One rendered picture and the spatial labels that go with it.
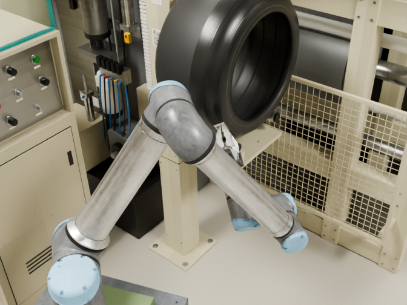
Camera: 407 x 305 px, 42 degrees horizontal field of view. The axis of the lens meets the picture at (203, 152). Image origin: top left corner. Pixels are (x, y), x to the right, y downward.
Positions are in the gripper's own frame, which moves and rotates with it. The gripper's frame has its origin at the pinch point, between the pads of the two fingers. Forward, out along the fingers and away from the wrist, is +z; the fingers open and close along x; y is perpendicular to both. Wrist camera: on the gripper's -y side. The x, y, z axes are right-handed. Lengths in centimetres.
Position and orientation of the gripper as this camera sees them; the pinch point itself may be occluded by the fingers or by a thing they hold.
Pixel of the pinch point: (221, 128)
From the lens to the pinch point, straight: 190.4
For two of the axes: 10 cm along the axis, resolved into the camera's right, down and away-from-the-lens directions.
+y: 2.9, 2.3, 9.3
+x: 9.3, -2.8, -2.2
